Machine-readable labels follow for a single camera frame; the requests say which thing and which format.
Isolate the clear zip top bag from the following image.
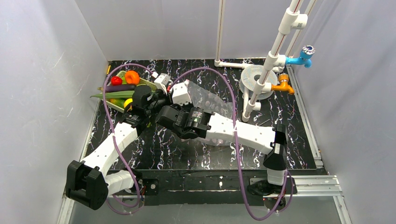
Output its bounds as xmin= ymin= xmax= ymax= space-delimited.
xmin=184 ymin=79 xmax=236 ymax=146

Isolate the orange faucet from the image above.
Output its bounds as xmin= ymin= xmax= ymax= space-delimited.
xmin=271 ymin=73 xmax=295 ymax=95

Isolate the yellow lemon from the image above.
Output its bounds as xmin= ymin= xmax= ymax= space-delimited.
xmin=123 ymin=98 xmax=133 ymax=111

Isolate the red pepper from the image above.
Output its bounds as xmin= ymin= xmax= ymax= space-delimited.
xmin=111 ymin=76 xmax=123 ymax=86

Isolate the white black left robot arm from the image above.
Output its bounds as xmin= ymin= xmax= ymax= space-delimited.
xmin=65 ymin=85 xmax=170 ymax=210

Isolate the green ridged loofah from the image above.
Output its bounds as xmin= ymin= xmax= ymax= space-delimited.
xmin=90 ymin=91 xmax=134 ymax=99

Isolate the blue faucet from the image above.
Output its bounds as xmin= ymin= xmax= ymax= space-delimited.
xmin=285 ymin=45 xmax=315 ymax=68

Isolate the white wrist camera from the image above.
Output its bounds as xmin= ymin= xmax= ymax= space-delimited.
xmin=172 ymin=83 xmax=192 ymax=105
xmin=151 ymin=72 xmax=170 ymax=95

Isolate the yellow green mango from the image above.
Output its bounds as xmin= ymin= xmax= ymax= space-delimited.
xmin=110 ymin=98 xmax=125 ymax=108

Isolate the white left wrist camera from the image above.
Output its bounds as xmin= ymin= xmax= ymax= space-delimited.
xmin=151 ymin=72 xmax=170 ymax=95

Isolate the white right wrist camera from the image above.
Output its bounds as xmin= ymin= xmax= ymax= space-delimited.
xmin=172 ymin=83 xmax=192 ymax=105

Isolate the cream perforated plastic basket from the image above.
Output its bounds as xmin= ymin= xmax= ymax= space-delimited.
xmin=98 ymin=70 xmax=157 ymax=112

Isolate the purple eggplant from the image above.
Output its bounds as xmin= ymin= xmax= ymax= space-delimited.
xmin=105 ymin=84 xmax=136 ymax=92

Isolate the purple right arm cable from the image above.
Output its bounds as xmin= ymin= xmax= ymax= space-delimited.
xmin=168 ymin=67 xmax=294 ymax=221

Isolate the white pipe frame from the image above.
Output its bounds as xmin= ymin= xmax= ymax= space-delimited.
xmin=214 ymin=0 xmax=318 ymax=123

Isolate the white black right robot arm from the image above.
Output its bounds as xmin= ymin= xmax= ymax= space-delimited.
xmin=155 ymin=105 xmax=288 ymax=196

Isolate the orange fruit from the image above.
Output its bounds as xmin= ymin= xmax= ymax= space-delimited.
xmin=124 ymin=70 xmax=140 ymax=85

